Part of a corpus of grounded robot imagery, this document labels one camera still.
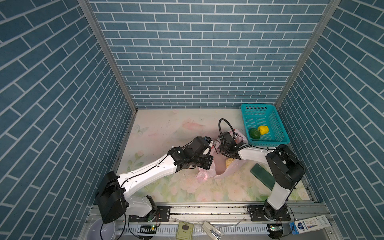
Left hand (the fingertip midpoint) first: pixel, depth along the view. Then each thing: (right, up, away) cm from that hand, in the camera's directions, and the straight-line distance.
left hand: (213, 163), depth 74 cm
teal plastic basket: (+37, +26, +42) cm, 62 cm away
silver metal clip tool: (-2, -29, -6) cm, 30 cm away
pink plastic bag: (+3, -4, +2) cm, 6 cm away
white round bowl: (-53, -27, -7) cm, 60 cm away
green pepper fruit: (+30, +13, +25) cm, 41 cm away
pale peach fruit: (+10, -2, +12) cm, 16 cm away
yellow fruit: (+37, +16, +27) cm, 49 cm away
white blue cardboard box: (+46, -28, -4) cm, 54 cm away
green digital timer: (-14, -29, -7) cm, 33 cm away
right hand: (+6, +7, +23) cm, 25 cm away
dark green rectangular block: (+29, -9, +8) cm, 31 cm away
